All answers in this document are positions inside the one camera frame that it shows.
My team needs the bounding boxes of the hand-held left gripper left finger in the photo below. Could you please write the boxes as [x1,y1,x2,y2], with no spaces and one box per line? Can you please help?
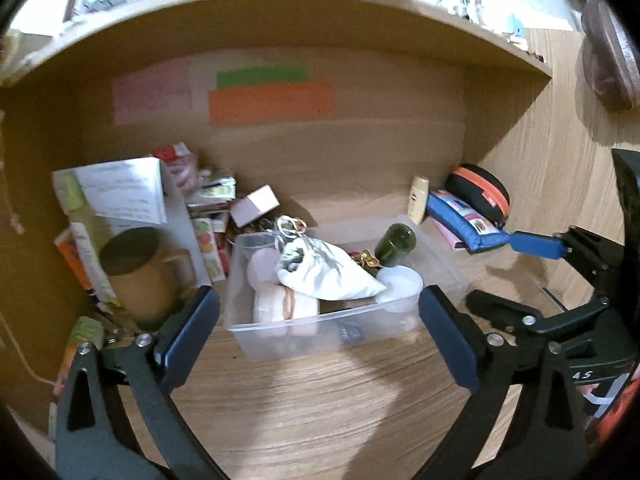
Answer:
[54,285,228,480]

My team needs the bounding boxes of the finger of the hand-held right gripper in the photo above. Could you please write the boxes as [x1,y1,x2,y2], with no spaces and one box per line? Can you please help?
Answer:
[509,227,626,286]
[466,292,613,343]

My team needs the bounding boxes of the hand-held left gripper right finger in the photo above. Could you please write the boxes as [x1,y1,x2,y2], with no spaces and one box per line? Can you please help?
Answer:
[415,285,587,480]

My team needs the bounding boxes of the clear plastic storage bin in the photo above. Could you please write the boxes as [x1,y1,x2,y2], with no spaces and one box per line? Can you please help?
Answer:
[222,217,468,361]

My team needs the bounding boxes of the pale pink round jar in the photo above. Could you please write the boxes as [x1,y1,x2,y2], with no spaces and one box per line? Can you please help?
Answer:
[247,249,281,287]

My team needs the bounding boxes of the cream tape rolls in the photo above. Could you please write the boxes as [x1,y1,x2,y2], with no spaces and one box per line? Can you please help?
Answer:
[254,284,321,322]

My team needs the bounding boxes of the dark green bottle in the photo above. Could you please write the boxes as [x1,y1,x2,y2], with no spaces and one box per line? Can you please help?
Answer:
[375,223,417,267]

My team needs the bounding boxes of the white drawstring pouch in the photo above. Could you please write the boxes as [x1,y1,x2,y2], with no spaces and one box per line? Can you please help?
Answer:
[274,237,388,302]

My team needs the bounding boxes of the wooden desktop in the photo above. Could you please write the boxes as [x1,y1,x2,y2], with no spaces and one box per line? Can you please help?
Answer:
[10,27,626,480]

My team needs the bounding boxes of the blue patchwork pencil case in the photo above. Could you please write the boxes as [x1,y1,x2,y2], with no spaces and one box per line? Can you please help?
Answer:
[427,190,513,253]

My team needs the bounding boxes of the brown mug with lid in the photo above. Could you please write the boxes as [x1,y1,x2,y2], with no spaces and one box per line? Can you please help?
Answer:
[99,226,197,328]

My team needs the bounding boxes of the fruit printed card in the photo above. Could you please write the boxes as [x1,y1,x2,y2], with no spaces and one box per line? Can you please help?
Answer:
[192,217,227,282]

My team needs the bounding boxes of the black case orange zipper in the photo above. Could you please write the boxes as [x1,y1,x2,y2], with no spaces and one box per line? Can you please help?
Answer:
[446,164,511,231]

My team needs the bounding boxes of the pink flat pouch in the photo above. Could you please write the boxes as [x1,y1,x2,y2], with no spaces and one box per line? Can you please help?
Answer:
[435,222,467,251]

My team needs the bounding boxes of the green snack packet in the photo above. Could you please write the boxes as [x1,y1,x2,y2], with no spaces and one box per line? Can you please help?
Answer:
[62,316,107,397]

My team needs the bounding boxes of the cream tube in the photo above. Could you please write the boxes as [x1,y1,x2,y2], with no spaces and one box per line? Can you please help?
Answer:
[407,176,431,226]

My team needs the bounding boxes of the light green box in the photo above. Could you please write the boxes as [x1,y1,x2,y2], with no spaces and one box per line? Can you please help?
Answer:
[52,170,122,307]

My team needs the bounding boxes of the stack of notebooks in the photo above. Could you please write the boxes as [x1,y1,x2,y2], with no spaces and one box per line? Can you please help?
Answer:
[187,175,237,221]

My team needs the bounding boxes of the small white cardboard box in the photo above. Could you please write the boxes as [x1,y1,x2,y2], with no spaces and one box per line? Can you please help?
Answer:
[230,185,280,228]

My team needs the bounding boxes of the orange book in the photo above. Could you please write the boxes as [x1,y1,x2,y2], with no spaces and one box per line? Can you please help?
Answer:
[54,230,96,292]

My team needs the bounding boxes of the pink and red packet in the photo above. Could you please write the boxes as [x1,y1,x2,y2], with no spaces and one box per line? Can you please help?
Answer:
[152,144,201,191]

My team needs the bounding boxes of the dark brown rounded object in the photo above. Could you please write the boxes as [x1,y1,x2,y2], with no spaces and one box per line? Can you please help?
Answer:
[580,0,640,113]

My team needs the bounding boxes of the orange paper note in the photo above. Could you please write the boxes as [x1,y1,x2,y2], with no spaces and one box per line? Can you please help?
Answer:
[207,81,335,128]

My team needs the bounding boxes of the pink paper note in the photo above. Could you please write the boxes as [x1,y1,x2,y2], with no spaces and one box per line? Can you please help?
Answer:
[112,60,193,125]

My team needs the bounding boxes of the green paper note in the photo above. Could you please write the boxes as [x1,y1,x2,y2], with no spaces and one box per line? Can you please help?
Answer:
[216,66,310,88]

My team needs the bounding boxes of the wooden shelf board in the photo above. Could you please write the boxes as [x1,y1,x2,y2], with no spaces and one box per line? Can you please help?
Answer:
[0,0,553,92]

